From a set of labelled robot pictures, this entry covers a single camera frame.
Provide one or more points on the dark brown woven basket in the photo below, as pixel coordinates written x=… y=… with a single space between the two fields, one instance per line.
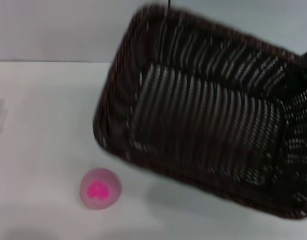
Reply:
x=193 y=120

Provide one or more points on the pink translucent ball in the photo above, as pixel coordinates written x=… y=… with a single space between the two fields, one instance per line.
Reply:
x=100 y=190

